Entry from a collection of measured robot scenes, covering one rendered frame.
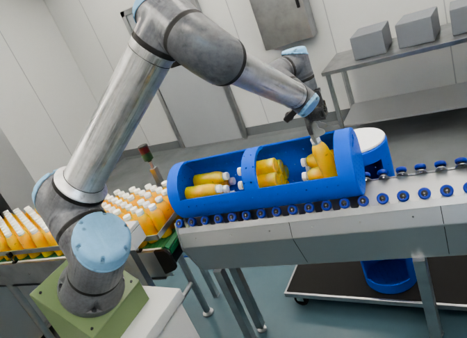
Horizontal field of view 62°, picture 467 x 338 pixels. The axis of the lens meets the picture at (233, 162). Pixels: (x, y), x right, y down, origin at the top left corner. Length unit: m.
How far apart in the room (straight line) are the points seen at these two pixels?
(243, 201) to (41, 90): 5.23
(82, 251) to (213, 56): 0.57
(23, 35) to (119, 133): 5.80
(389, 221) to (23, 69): 5.73
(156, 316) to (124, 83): 0.71
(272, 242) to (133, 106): 1.07
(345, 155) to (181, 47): 0.89
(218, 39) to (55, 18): 6.35
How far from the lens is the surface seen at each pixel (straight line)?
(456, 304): 2.34
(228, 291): 2.21
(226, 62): 0.85
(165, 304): 1.31
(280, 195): 1.65
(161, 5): 0.90
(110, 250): 1.05
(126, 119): 0.99
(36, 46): 6.80
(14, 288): 3.11
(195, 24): 0.85
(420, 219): 1.67
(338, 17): 4.81
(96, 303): 1.22
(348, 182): 1.57
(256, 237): 1.83
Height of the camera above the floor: 1.85
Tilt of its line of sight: 22 degrees down
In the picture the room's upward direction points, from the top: 22 degrees counter-clockwise
